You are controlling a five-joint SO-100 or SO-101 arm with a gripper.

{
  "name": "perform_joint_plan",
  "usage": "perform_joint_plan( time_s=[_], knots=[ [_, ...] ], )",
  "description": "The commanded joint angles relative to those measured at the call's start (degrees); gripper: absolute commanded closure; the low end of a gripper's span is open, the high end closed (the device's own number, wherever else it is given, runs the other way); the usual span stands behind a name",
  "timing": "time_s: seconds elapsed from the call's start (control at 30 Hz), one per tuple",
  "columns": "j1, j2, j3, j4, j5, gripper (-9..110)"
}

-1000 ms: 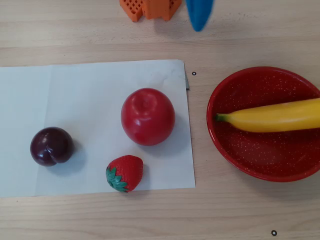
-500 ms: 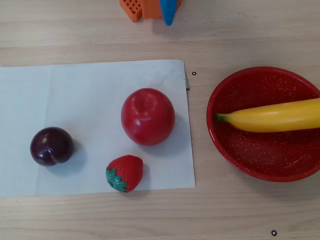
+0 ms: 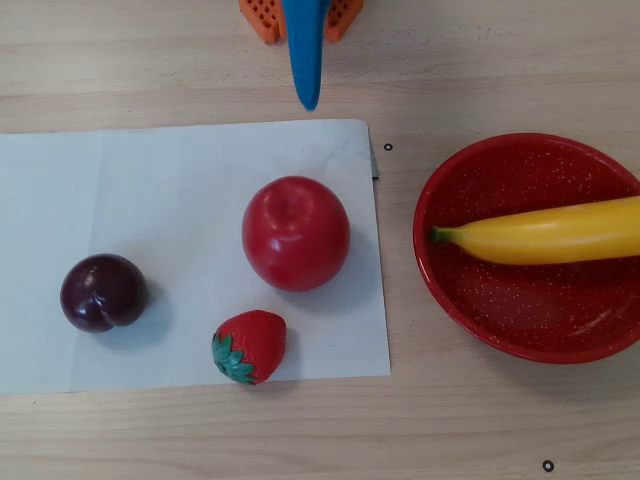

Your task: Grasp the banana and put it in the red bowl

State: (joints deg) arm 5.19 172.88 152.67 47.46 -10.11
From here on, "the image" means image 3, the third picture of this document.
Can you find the yellow toy banana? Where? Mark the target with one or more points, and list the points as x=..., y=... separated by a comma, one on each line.
x=550, y=235

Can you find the dark purple toy plum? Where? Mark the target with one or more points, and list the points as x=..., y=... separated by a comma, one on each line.
x=102, y=292

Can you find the red speckled bowl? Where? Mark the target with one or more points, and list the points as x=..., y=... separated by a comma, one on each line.
x=525, y=315

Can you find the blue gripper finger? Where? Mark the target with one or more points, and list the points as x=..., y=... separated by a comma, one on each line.
x=306, y=50

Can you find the white paper sheet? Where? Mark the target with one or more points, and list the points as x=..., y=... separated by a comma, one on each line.
x=175, y=210

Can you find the red toy apple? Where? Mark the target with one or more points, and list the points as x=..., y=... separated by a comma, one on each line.
x=295, y=235

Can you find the red toy strawberry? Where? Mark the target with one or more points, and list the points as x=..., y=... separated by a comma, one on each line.
x=260, y=340

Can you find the orange robot base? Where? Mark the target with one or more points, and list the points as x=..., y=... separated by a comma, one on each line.
x=265, y=15

